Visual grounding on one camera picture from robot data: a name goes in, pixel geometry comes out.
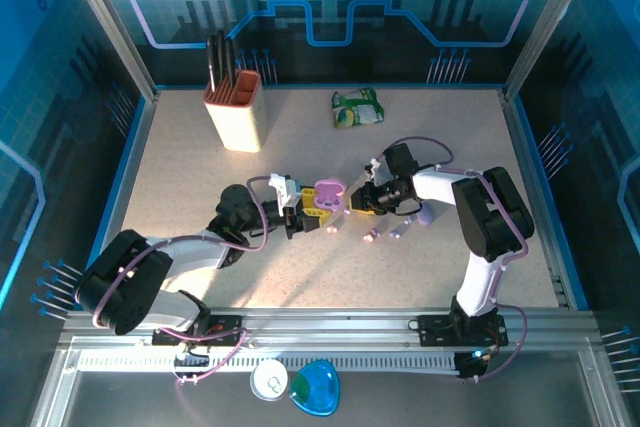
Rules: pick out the pink earbud charging case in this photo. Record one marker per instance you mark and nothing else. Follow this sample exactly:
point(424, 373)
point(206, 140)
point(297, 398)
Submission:
point(330, 187)

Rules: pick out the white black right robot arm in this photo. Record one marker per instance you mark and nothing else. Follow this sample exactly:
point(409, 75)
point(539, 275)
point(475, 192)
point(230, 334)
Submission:
point(440, 187)

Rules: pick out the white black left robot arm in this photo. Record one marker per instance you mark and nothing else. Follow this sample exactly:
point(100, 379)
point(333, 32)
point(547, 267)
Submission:
point(195, 247)

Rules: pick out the green snack bag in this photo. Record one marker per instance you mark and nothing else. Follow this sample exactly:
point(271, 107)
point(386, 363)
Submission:
point(357, 107)

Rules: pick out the beige knife block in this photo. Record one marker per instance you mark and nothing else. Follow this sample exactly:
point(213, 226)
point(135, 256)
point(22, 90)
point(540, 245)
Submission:
point(237, 122)

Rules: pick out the white round lid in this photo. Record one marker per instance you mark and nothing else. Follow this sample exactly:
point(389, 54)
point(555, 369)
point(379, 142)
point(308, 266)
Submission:
point(270, 381)

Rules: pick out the blue plastic dish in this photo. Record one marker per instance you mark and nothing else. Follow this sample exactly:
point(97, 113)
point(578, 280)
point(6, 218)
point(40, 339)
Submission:
point(315, 388)

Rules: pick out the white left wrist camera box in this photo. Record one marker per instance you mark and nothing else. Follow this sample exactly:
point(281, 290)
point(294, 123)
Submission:
point(286, 189)

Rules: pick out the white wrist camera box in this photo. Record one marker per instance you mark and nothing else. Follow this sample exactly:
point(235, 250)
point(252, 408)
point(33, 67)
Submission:
point(374, 169)
point(286, 189)

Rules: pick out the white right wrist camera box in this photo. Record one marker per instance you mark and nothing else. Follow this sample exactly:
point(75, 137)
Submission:
point(374, 169)

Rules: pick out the aluminium mounting rail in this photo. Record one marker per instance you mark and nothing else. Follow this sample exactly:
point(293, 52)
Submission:
point(325, 319)

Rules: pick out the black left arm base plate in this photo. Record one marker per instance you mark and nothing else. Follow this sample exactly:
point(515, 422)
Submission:
point(225, 324)

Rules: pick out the table side rail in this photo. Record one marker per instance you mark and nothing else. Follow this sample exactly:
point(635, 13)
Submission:
point(142, 122)
point(517, 122)

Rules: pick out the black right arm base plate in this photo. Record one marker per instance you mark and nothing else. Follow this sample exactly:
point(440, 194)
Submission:
point(432, 332)

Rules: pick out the aluminium frame post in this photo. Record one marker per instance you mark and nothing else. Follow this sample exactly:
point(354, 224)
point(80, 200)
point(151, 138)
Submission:
point(110, 27)
point(550, 22)

